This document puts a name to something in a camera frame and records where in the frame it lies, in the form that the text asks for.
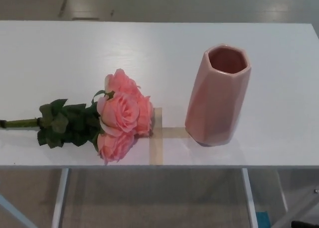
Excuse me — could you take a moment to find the pale blue diagonal frame bar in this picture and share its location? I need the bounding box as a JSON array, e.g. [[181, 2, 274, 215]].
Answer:
[[0, 192, 38, 228]]

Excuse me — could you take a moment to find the white table leg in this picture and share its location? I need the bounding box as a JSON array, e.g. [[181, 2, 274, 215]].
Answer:
[[273, 168, 289, 213], [241, 167, 260, 228], [51, 167, 72, 228]]

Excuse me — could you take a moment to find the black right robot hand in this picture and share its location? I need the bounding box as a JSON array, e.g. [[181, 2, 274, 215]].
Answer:
[[291, 220, 319, 228]]

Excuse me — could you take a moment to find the pink faceted ceramic vase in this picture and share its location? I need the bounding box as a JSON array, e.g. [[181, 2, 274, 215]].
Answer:
[[184, 45, 252, 147]]

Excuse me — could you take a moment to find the long beige tape strip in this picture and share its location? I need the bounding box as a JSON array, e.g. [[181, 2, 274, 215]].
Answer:
[[149, 107, 163, 165]]

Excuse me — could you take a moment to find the blue floor tape patch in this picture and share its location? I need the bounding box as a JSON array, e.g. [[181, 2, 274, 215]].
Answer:
[[255, 211, 269, 228]]

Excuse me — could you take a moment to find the pink artificial rose bouquet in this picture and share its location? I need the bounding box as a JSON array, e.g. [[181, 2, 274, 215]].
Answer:
[[0, 68, 155, 165]]

